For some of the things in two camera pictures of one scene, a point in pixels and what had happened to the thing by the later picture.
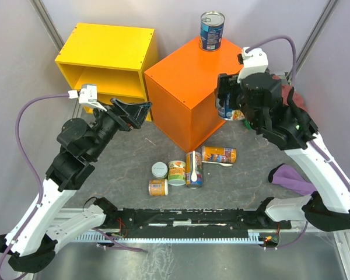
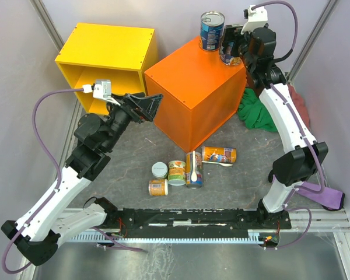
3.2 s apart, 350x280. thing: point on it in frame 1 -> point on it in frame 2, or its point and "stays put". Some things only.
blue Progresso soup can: x=223 y=107 -> x=226 y=51
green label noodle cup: x=177 y=172 stays put
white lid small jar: x=159 y=170 stays put
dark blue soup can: x=212 y=30 stays put
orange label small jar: x=158 y=187 stays put
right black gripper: x=226 y=83 -> x=233 y=34
